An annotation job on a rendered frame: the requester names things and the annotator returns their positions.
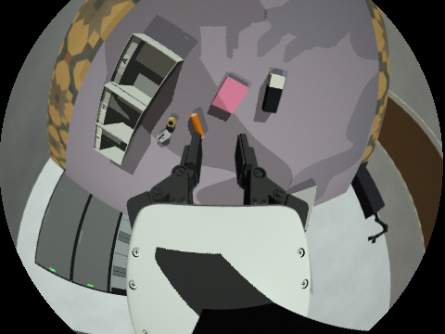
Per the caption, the orange aa battery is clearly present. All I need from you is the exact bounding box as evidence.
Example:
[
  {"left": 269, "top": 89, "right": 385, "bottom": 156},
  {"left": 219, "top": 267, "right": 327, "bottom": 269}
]
[{"left": 190, "top": 113, "right": 205, "bottom": 139}]

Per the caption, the brass hex nut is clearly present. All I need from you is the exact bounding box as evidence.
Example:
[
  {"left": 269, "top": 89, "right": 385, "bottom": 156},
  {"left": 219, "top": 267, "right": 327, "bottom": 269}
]
[{"left": 166, "top": 117, "right": 176, "bottom": 127}]

